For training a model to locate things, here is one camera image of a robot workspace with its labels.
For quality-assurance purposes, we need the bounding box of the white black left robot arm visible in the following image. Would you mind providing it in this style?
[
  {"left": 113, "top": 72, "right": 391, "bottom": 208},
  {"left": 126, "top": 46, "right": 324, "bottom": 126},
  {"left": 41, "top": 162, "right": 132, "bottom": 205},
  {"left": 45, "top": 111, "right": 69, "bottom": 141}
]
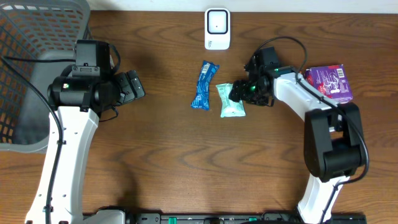
[{"left": 25, "top": 67, "right": 145, "bottom": 223}]

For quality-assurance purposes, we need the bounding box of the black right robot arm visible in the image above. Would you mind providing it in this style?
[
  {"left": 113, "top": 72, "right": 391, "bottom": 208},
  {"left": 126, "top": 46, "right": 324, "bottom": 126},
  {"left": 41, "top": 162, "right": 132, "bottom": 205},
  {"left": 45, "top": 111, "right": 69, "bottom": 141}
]
[{"left": 229, "top": 65, "right": 369, "bottom": 223}]

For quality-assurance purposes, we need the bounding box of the teal packet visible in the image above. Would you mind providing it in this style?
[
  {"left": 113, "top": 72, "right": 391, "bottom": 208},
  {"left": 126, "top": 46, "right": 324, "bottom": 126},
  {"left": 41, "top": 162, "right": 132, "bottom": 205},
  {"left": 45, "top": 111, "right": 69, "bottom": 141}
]
[{"left": 216, "top": 83, "right": 246, "bottom": 118}]

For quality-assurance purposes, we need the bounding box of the purple red tissue pack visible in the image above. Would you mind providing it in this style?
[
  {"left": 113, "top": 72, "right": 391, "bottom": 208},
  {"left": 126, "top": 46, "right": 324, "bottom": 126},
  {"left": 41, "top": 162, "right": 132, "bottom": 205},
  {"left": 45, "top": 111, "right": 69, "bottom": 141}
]
[{"left": 305, "top": 64, "right": 353, "bottom": 103}]

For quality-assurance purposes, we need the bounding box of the dark grey plastic basket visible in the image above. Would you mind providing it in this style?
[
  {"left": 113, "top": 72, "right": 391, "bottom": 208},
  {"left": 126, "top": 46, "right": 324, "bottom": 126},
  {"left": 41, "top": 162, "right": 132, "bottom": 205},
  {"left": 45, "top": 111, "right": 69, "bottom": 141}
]
[{"left": 1, "top": 0, "right": 91, "bottom": 153}]

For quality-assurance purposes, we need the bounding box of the blue snack bar wrapper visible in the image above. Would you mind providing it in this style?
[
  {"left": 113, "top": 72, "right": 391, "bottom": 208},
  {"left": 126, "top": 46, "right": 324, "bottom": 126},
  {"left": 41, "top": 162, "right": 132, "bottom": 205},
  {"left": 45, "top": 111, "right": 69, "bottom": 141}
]
[{"left": 191, "top": 60, "right": 220, "bottom": 110}]

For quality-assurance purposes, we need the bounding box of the white barcode scanner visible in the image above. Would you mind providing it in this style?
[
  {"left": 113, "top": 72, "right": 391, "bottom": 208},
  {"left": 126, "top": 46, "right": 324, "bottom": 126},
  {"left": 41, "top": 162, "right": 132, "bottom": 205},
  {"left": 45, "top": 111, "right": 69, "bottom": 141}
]
[{"left": 205, "top": 8, "right": 231, "bottom": 50}]

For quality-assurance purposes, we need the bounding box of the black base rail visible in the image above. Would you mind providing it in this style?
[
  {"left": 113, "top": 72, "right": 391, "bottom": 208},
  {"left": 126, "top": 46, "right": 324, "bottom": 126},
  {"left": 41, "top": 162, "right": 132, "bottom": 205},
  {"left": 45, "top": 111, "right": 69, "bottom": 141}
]
[{"left": 83, "top": 212, "right": 368, "bottom": 224}]

